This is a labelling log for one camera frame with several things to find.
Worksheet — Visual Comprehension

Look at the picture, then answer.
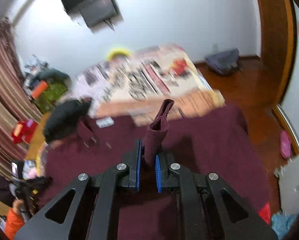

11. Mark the maroon button-up shirt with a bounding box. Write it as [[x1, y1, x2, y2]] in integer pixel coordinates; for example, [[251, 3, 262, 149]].
[[38, 100, 270, 239]]

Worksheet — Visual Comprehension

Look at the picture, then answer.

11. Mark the orange sleeve forearm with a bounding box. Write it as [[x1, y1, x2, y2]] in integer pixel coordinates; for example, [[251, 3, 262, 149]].
[[4, 199, 25, 240]]

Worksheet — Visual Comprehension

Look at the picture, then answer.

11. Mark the red plush toy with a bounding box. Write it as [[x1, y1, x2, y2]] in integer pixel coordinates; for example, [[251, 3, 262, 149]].
[[11, 119, 38, 145]]

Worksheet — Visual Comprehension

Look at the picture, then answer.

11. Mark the newspaper print blanket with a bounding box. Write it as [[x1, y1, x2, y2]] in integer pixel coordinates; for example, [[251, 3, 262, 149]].
[[71, 45, 225, 126]]

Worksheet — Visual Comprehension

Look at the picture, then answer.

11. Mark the striped maroon curtain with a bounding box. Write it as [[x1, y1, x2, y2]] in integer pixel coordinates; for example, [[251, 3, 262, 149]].
[[0, 18, 42, 179]]

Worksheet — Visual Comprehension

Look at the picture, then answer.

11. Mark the orange box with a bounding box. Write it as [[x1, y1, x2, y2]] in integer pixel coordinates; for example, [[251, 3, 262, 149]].
[[31, 81, 49, 100]]

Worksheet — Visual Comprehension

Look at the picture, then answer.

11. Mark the yellow pillow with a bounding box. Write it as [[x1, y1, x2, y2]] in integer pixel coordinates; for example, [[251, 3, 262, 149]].
[[106, 47, 132, 61]]

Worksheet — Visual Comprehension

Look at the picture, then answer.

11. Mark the grey neck pillow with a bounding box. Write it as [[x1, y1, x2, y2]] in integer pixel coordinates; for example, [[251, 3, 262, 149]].
[[36, 68, 69, 81]]

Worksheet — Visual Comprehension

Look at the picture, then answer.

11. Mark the pink croc shoe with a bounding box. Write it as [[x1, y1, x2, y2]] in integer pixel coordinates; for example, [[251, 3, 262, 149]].
[[280, 131, 292, 159]]

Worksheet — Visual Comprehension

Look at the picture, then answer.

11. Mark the grey backpack on floor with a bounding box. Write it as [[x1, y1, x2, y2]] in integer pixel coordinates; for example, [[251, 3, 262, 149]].
[[205, 48, 239, 76]]

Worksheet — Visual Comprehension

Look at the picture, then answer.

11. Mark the wooden door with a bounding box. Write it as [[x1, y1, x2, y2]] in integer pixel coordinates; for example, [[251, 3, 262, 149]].
[[257, 0, 296, 105]]

